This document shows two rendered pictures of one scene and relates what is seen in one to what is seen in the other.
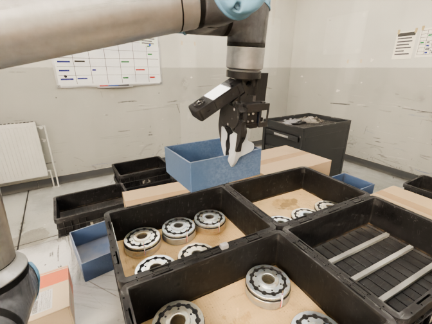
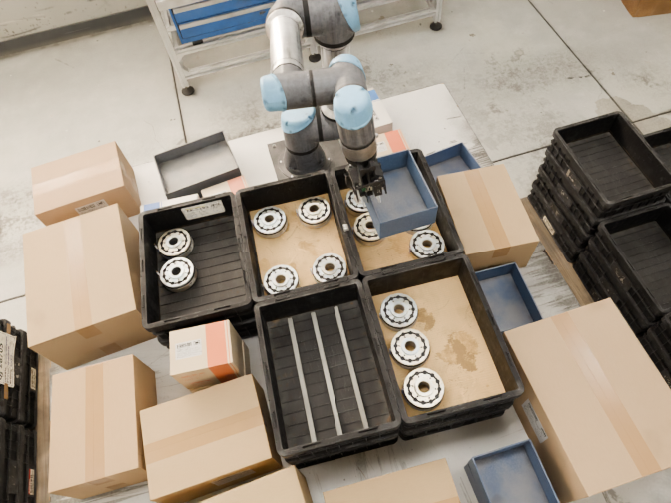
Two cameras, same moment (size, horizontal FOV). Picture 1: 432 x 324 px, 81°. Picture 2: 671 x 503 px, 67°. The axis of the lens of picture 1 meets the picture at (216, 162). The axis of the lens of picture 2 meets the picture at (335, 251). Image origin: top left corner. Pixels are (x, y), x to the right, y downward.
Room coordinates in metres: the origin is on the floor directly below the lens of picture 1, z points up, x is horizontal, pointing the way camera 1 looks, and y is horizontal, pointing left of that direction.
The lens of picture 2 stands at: (0.75, -0.78, 2.15)
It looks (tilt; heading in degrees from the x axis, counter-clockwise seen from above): 59 degrees down; 112
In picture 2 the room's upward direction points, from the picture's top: 8 degrees counter-clockwise
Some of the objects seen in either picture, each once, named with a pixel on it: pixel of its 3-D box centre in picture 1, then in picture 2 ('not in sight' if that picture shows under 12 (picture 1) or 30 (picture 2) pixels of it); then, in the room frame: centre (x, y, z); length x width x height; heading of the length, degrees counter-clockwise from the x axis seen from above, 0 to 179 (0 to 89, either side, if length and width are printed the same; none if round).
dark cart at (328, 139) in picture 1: (300, 167); not in sight; (2.20, -0.79, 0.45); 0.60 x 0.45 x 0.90; 121
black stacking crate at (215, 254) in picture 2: not in sight; (198, 265); (0.07, -0.20, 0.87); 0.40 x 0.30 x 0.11; 118
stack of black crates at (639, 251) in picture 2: not in sight; (645, 275); (1.55, 0.39, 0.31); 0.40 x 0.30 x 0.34; 121
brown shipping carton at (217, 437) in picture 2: not in sight; (212, 439); (0.27, -0.64, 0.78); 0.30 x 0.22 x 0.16; 33
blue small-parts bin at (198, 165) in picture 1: (212, 160); (394, 192); (0.62, 0.01, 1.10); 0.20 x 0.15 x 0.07; 122
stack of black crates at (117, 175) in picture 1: (143, 190); not in sight; (1.89, 0.60, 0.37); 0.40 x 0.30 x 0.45; 121
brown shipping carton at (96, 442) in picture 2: not in sight; (107, 425); (-0.03, -0.68, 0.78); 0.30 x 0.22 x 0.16; 119
